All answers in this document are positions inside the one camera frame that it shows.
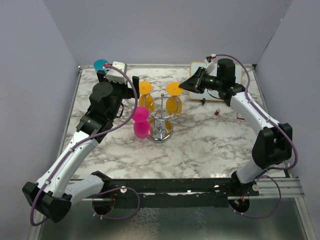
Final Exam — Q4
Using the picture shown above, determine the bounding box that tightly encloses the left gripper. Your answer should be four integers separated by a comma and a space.
98, 70, 139, 120

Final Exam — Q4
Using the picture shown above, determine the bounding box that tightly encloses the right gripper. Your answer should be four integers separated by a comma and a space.
179, 67, 223, 95

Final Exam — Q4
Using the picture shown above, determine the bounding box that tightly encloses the blue wine glass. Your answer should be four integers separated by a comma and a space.
93, 59, 109, 72

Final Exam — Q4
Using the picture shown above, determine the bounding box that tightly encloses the yellow wine glass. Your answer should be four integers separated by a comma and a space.
138, 81, 155, 113
165, 81, 183, 115

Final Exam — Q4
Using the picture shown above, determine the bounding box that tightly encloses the pink wine glass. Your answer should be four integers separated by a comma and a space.
132, 106, 151, 139

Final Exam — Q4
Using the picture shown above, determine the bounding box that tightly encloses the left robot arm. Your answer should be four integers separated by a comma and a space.
22, 70, 140, 226

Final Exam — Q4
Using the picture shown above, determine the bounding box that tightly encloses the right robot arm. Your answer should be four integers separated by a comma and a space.
179, 58, 293, 196

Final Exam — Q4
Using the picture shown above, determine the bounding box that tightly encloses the chrome wine glass rack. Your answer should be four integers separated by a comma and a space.
147, 88, 180, 144

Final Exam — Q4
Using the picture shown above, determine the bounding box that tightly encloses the yellow framed whiteboard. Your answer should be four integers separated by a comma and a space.
189, 61, 243, 102

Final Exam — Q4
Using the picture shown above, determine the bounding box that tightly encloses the red whiteboard marker cap bottle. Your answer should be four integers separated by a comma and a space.
214, 108, 220, 116

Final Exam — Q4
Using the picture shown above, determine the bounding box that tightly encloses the red white eraser card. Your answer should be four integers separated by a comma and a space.
236, 113, 245, 121

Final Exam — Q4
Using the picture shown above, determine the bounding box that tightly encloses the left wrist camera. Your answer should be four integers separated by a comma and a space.
103, 61, 128, 84

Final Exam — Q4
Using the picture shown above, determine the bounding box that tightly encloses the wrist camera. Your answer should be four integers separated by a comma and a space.
204, 54, 217, 75
103, 61, 128, 84

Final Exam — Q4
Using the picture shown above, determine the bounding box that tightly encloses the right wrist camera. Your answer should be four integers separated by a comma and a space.
204, 54, 217, 75

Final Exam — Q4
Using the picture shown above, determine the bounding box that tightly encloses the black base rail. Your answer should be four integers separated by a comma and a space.
92, 171, 259, 209

